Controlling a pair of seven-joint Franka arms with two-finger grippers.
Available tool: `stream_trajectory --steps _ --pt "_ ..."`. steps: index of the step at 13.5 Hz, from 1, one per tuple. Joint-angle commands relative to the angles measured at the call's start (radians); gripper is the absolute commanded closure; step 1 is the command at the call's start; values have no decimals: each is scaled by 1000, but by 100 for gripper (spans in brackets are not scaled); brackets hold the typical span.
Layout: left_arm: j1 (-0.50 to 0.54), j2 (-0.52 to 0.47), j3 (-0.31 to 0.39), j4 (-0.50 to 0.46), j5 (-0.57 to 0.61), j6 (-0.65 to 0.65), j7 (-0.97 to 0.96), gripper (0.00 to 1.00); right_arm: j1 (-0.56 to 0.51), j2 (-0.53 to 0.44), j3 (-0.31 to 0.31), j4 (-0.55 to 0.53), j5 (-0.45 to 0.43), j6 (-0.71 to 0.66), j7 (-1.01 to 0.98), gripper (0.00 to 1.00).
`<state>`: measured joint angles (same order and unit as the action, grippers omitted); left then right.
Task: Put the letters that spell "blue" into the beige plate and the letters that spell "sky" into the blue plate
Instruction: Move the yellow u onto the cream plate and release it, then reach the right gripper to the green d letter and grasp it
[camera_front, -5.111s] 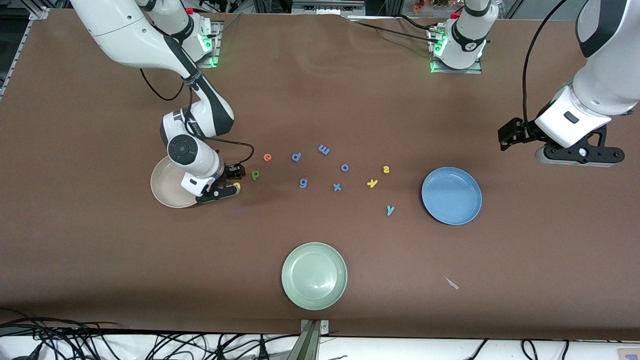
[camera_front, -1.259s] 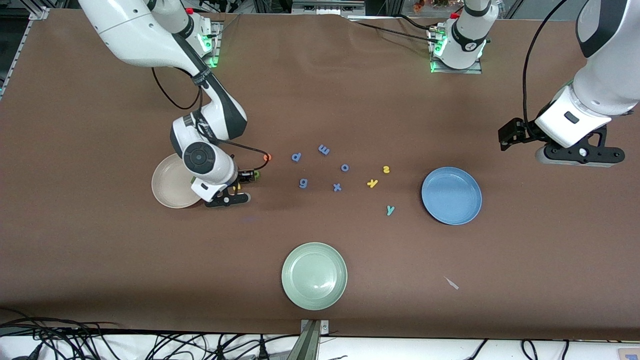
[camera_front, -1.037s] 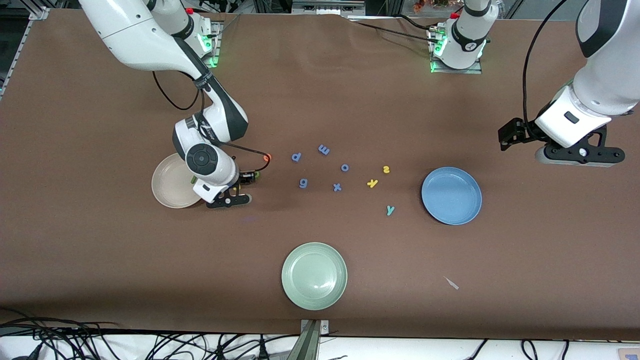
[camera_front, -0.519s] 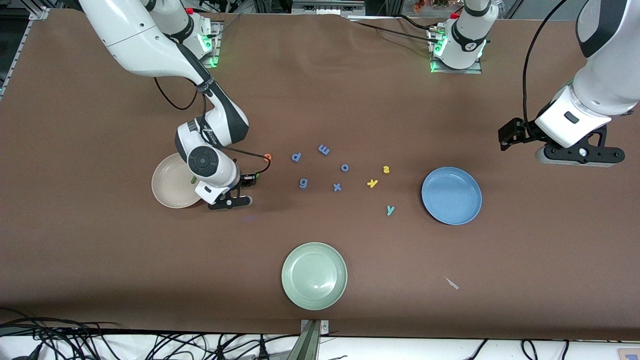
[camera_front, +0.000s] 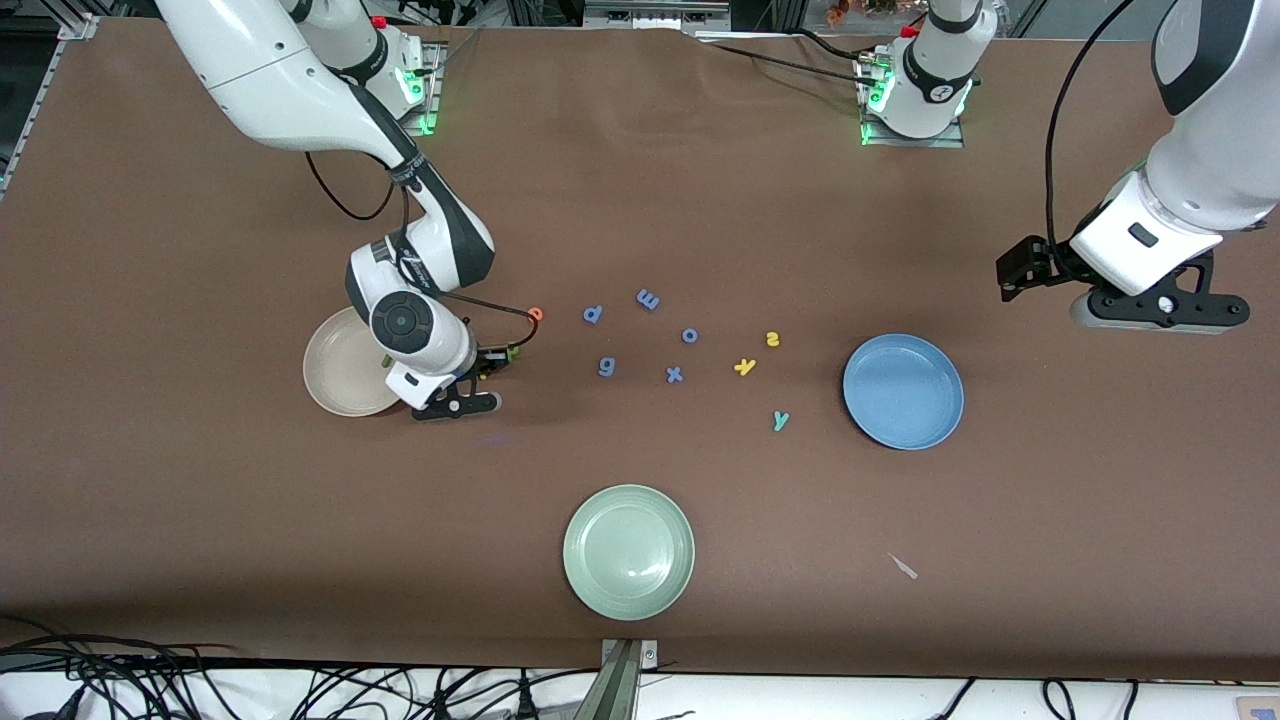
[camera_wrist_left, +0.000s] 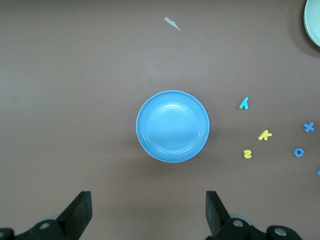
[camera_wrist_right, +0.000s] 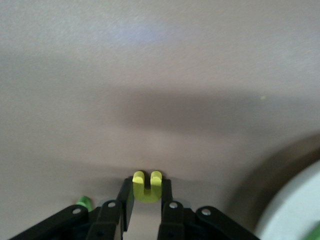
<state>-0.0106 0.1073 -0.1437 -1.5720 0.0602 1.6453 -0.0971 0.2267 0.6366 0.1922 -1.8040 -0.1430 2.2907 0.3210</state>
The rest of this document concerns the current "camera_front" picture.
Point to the metal arm base mounting plate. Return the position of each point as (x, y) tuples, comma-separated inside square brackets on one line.
[(915, 142), (430, 100)]

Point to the blue foam letter m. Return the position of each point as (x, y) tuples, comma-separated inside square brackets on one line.
[(648, 299)]

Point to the beige brown plate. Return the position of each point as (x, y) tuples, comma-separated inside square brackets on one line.
[(340, 370)]

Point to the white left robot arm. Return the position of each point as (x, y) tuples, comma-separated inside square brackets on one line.
[(935, 80)]

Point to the blue plate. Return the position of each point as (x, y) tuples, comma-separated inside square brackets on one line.
[(903, 391)]

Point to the yellow foam letter k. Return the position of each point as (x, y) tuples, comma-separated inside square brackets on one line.
[(745, 366)]

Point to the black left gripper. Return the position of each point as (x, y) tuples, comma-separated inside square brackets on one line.
[(1052, 259)]

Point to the grey metal camera mount bracket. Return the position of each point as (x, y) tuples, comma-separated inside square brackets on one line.
[(625, 680)]

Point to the tan box with blue print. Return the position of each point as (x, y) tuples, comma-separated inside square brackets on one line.
[(1260, 708)]

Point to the brown table cover sheet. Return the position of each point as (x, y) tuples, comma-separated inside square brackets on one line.
[(640, 200)]

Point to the aluminium frame rail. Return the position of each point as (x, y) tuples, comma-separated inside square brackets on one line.
[(650, 15)]

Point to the aluminium table edge rail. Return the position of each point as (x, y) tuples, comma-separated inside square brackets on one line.
[(30, 110)]

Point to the orange background object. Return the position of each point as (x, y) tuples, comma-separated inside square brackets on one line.
[(838, 10)]

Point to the small white paper scrap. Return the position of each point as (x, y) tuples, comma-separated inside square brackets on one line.
[(903, 566)]

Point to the pale green plate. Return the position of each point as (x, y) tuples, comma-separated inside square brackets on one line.
[(628, 552)]

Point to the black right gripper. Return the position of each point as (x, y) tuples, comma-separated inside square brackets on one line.
[(489, 362)]

